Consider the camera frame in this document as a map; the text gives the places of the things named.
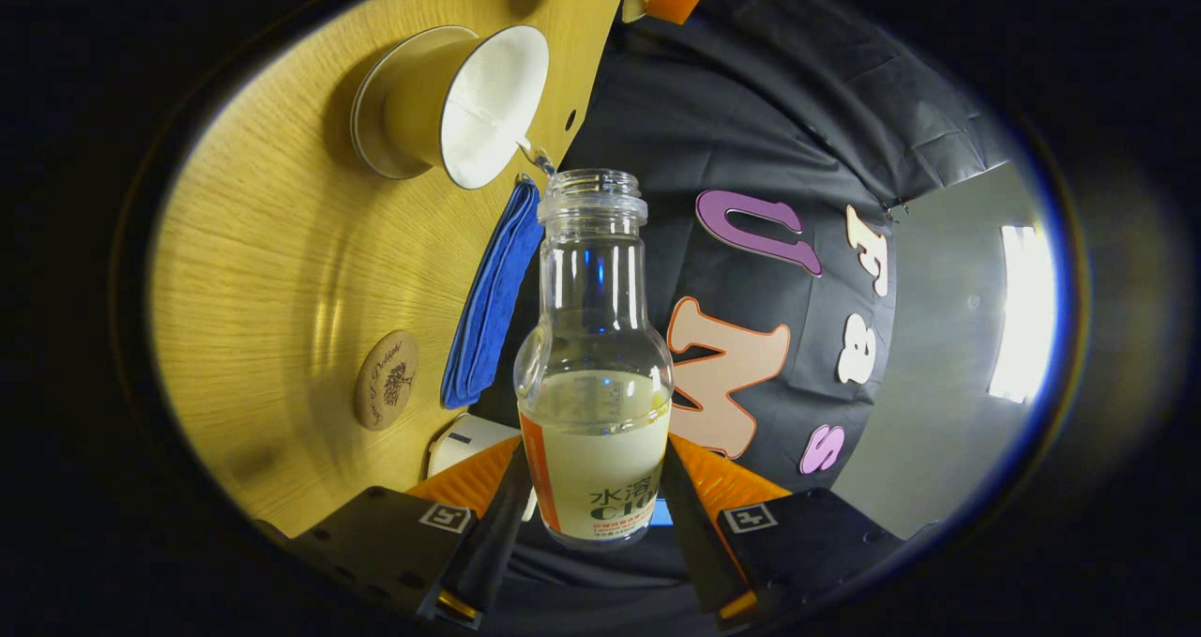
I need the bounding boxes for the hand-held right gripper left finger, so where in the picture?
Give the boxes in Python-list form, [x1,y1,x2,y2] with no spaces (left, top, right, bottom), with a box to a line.
[286,435,532,630]

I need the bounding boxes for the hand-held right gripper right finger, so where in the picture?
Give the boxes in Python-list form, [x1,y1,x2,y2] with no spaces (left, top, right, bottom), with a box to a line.
[657,431,944,630]

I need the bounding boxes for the clear plastic water bottle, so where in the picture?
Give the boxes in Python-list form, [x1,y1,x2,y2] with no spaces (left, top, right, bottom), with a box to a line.
[513,169,675,549]

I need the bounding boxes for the cream ceramic teacup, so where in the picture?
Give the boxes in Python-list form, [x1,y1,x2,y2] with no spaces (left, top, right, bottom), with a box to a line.
[385,24,551,190]

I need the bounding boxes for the round wooden coaster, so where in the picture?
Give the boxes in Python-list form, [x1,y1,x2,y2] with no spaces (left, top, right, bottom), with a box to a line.
[354,330,420,432]

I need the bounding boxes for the white toaster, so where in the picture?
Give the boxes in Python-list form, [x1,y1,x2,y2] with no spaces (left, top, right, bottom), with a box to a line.
[427,413,523,480]

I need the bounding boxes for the ceiling light panel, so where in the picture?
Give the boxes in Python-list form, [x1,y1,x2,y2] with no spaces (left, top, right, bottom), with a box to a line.
[987,224,1058,405]

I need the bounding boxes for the folded blue towel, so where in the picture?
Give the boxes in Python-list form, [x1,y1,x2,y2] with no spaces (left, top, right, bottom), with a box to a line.
[440,175,546,410]

